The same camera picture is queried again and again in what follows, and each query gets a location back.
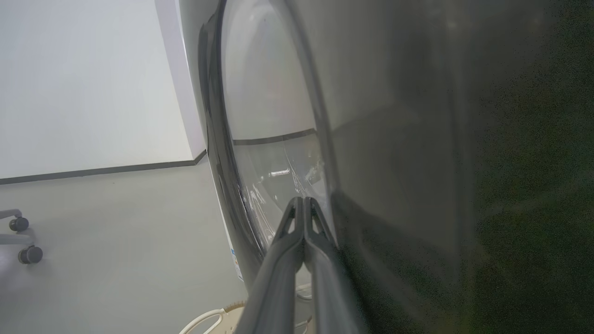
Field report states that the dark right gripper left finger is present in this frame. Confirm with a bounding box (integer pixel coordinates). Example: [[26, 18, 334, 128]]
[[234, 197, 305, 334]]

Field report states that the blue energy label sticker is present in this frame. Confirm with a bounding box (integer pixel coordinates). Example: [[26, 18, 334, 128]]
[[231, 248, 244, 282]]

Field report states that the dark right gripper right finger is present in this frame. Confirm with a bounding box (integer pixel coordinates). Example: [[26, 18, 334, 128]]
[[303, 197, 367, 334]]

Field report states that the office chair base with casters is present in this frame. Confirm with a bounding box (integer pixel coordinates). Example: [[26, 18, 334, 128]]
[[0, 209, 44, 265]]

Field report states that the cream perforated plastic laundry basket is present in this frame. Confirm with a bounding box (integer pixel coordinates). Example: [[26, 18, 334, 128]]
[[179, 288, 316, 334]]

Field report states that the black round glass washer door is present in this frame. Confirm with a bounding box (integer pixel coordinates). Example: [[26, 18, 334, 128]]
[[197, 0, 594, 334]]

